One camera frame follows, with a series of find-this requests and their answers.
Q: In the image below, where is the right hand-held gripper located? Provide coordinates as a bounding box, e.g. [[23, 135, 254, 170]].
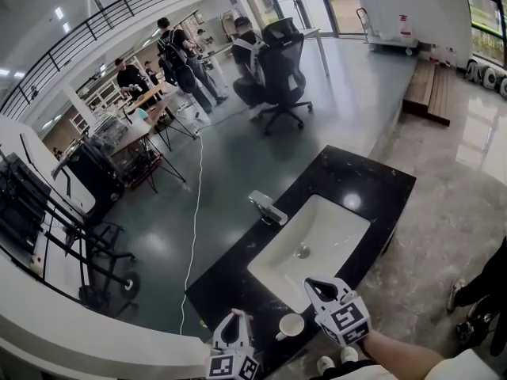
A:
[[303, 277, 372, 348]]

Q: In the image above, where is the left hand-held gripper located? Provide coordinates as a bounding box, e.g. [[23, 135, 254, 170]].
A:
[[204, 313, 261, 380]]

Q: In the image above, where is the white ceramic mug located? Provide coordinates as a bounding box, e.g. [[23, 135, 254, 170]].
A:
[[275, 313, 307, 342]]

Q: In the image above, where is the person's right forearm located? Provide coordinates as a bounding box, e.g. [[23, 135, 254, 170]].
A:
[[357, 329, 451, 380]]

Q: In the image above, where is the person's black trouser leg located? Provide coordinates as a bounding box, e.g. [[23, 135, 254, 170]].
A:
[[311, 359, 383, 380]]

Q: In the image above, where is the chrome counter faucet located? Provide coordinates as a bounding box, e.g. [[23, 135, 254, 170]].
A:
[[248, 190, 288, 226]]

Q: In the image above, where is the black wheeled stand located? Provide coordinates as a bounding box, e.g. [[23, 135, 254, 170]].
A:
[[37, 202, 141, 312]]

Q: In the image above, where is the black stone sink counter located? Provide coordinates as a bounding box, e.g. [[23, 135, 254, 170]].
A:
[[185, 144, 417, 375]]

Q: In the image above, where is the white curved reception desk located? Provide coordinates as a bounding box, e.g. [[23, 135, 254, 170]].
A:
[[0, 112, 213, 380]]

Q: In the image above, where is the person's white sleeve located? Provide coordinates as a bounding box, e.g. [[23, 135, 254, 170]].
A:
[[417, 348, 498, 380]]

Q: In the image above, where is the black box cabinet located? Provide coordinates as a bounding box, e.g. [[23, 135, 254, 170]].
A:
[[65, 140, 125, 223]]

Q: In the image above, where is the wooden step platform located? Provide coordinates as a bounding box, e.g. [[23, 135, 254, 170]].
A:
[[402, 58, 455, 127]]

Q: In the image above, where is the black mesh office chair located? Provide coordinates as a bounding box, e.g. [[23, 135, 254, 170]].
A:
[[250, 17, 314, 136]]

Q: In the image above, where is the long wooden work table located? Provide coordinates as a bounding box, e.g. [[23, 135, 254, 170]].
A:
[[111, 82, 181, 156]]

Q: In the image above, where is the black desktop machine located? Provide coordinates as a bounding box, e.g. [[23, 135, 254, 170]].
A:
[[0, 152, 53, 253]]

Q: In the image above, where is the metal platform trolley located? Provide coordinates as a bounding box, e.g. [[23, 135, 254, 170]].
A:
[[355, 7, 421, 57]]

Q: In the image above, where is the white metal desk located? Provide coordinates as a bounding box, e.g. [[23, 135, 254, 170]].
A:
[[297, 26, 332, 77]]

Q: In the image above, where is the red and white floor sign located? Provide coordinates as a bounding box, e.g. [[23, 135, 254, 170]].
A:
[[429, 42, 457, 69]]

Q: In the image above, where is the large white box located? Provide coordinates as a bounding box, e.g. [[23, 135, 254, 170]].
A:
[[351, 0, 421, 44]]

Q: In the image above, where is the large black framed window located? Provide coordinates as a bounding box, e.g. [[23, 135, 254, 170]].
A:
[[463, 0, 507, 67]]

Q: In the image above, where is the black balcony railing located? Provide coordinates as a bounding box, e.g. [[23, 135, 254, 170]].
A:
[[0, 0, 205, 122]]

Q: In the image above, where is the white floor cable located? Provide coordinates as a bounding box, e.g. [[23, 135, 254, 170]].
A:
[[180, 131, 204, 336]]

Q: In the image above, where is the red frame cart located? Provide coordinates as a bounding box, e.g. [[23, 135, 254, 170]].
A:
[[122, 148, 164, 192]]

